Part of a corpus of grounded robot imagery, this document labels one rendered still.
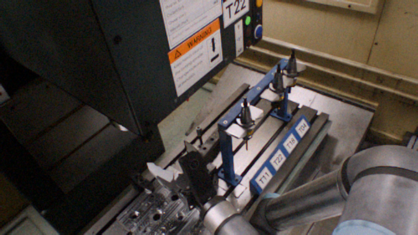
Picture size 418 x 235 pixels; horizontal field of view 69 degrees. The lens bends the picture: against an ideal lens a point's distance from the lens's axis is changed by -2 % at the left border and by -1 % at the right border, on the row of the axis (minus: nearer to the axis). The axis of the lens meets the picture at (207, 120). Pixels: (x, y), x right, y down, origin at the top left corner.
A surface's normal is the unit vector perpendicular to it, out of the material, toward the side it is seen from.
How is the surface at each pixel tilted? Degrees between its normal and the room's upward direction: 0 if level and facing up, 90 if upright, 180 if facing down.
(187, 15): 90
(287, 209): 68
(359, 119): 24
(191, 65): 90
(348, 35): 90
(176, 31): 90
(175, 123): 0
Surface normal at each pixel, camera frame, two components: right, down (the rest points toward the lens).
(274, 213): -0.92, 0.00
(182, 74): 0.78, 0.37
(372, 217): -0.49, -0.78
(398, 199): -0.19, -0.74
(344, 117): -0.36, -0.40
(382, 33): -0.62, 0.59
